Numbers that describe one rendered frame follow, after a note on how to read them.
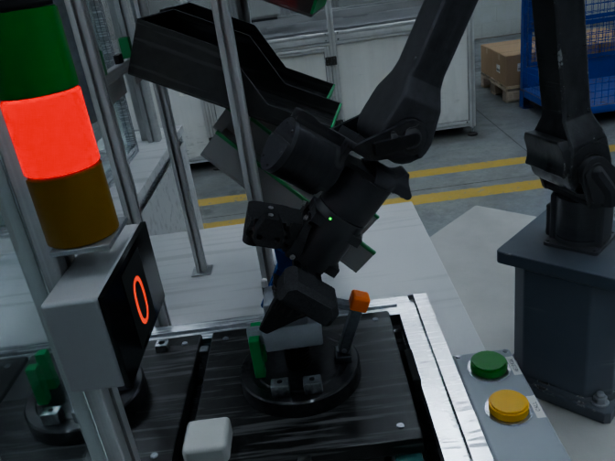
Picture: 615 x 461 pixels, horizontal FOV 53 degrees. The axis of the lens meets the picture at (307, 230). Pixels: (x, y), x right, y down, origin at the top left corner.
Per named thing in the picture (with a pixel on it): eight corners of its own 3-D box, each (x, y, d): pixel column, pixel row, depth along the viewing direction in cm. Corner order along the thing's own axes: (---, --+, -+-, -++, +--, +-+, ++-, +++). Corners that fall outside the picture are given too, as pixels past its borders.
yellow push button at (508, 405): (521, 401, 66) (521, 386, 65) (534, 426, 62) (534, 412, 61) (483, 405, 66) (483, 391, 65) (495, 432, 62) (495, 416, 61)
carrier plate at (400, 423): (389, 322, 83) (388, 308, 82) (425, 453, 61) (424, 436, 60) (215, 344, 84) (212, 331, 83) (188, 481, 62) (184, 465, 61)
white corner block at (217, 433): (236, 444, 66) (230, 414, 64) (232, 476, 62) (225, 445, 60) (193, 448, 66) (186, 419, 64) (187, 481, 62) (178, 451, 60)
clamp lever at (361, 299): (350, 347, 71) (369, 291, 68) (351, 357, 69) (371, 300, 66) (320, 340, 71) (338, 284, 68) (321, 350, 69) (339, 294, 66)
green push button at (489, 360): (501, 361, 72) (500, 348, 71) (512, 383, 68) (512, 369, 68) (467, 366, 72) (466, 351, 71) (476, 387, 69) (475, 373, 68)
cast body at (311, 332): (321, 323, 71) (313, 271, 68) (323, 345, 67) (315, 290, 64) (250, 333, 71) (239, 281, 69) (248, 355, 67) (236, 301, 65)
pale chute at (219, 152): (361, 234, 101) (379, 216, 99) (356, 273, 89) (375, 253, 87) (224, 128, 96) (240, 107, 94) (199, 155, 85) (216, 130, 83)
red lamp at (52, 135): (109, 150, 43) (90, 80, 41) (87, 173, 38) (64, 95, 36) (39, 159, 43) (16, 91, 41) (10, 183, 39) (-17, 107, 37)
